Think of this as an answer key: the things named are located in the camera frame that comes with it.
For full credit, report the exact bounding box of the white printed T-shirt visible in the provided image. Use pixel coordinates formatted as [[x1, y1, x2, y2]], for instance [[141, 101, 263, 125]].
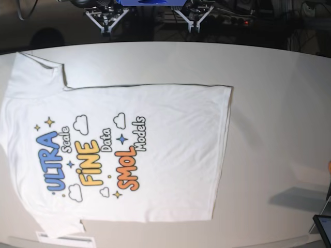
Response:
[[1, 53, 232, 238]]

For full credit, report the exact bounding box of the white paper label strip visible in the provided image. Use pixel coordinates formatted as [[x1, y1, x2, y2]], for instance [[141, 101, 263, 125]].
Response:
[[36, 231, 97, 248]]

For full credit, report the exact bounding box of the laptop with dark screen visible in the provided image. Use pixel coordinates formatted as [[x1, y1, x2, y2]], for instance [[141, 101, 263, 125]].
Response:
[[309, 185, 330, 248]]

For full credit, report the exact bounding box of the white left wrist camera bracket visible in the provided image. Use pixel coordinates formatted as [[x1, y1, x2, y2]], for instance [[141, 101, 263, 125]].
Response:
[[173, 6, 214, 34]]

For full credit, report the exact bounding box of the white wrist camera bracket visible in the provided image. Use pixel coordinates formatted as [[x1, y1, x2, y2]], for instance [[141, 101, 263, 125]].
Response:
[[173, 6, 214, 34], [85, 8, 129, 37]]

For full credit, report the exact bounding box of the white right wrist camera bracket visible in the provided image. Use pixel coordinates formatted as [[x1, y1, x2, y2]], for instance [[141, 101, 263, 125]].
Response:
[[85, 8, 129, 37]]

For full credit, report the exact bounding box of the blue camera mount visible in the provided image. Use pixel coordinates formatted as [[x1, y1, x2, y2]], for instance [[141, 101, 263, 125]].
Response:
[[116, 0, 186, 7]]

